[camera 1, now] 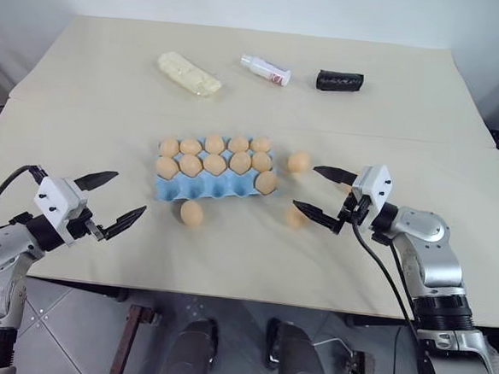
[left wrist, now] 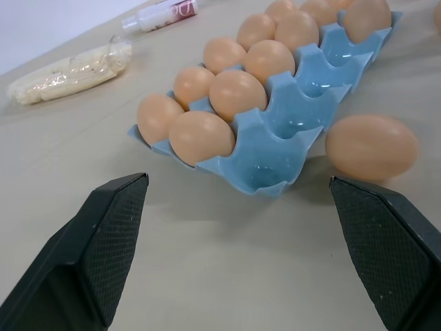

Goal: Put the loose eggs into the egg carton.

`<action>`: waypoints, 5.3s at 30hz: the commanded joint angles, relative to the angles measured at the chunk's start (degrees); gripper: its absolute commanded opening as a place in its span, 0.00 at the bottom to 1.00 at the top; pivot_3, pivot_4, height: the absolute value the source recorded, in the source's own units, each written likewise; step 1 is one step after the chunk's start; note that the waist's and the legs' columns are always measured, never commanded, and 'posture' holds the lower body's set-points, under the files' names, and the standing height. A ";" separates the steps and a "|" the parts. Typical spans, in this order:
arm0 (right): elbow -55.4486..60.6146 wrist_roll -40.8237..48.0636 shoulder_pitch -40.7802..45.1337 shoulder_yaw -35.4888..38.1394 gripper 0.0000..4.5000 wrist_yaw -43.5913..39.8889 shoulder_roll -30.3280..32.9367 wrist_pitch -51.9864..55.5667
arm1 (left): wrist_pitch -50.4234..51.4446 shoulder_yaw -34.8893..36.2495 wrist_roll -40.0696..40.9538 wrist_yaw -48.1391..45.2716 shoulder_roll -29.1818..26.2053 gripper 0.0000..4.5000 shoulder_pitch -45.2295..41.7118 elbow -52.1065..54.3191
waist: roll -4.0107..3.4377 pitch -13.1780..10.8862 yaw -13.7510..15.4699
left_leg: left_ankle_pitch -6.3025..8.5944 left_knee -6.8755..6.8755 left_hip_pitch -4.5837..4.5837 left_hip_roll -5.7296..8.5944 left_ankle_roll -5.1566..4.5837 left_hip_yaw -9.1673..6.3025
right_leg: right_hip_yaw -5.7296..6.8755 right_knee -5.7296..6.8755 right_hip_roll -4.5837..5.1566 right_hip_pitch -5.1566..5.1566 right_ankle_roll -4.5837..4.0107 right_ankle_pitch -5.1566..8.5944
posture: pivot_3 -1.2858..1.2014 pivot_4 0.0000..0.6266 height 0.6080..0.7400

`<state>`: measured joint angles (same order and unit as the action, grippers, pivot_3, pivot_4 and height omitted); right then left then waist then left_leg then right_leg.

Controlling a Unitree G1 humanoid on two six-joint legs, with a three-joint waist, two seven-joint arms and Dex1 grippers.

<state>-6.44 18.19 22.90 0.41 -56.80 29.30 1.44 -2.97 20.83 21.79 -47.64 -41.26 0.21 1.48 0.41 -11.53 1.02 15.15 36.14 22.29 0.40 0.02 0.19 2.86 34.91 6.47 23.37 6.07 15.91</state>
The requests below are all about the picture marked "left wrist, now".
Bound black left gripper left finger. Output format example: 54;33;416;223
0;172;150;331

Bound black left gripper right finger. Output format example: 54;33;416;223
329;175;441;331

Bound blue plastic egg tray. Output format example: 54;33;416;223
127;10;404;201

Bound brown egg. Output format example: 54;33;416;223
168;110;237;166
136;94;185;146
325;113;420;181
343;0;393;45
264;0;299;22
274;10;320;56
172;66;216;110
236;12;277;51
298;0;339;28
208;69;269;122
203;37;247;75
240;39;296;86

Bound clear bag of white sticks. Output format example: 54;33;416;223
7;34;134;106

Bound small white lotion bottle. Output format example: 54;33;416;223
121;0;199;34

